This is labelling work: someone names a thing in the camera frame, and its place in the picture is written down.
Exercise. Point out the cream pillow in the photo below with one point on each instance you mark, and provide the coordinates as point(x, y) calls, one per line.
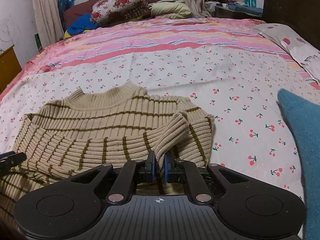
point(170, 10)

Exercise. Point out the dark brown headboard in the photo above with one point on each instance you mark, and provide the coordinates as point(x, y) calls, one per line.
point(292, 2)

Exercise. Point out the blue plastic bag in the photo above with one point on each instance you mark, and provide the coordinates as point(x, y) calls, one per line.
point(63, 3)

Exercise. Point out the beige brown-striped knit sweater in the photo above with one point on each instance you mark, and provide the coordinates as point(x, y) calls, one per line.
point(100, 127)

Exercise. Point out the beige window curtain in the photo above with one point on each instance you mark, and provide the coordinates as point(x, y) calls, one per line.
point(46, 12)

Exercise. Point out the teal knit garment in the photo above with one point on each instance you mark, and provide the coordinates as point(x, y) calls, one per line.
point(303, 140)

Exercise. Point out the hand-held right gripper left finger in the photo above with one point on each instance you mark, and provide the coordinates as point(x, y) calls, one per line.
point(151, 165)

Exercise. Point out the red floral folded quilt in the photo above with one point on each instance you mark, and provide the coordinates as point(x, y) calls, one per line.
point(120, 5)

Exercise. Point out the pink striped blanket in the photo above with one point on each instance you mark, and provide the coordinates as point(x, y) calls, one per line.
point(162, 35)

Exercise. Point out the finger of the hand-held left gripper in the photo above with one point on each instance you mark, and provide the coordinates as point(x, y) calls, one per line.
point(13, 158)

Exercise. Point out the yellow wooden cabinet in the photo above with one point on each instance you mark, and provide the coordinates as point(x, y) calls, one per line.
point(8, 65)

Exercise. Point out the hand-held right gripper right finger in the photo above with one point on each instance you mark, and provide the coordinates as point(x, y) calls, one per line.
point(168, 166)

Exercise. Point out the dark bedside table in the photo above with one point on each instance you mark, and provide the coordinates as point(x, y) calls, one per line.
point(237, 11)

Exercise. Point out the white cherry-print bedsheet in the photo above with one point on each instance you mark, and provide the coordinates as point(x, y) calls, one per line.
point(225, 92)

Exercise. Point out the white red-dotted pillow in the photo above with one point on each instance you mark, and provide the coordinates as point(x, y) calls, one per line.
point(290, 42)

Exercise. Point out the blue and yellow cloth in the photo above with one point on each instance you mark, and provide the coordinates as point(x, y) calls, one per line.
point(80, 26)

